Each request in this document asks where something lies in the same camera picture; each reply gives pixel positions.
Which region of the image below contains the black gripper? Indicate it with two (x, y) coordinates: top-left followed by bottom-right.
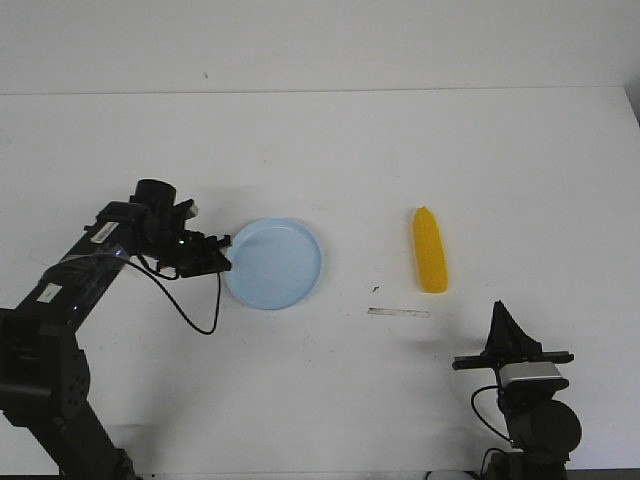
(452, 301), (574, 400)
(130, 179), (232, 278)

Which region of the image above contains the light blue round plate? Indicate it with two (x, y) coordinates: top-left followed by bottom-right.
(225, 218), (323, 310)

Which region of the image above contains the yellow corn cob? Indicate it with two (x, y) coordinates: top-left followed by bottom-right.
(412, 207), (449, 294)

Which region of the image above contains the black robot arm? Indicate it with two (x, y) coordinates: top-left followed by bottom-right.
(452, 301), (582, 479)
(1, 179), (232, 479)

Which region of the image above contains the clear tape strip horizontal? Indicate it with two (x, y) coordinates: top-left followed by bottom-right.
(367, 307), (430, 318)

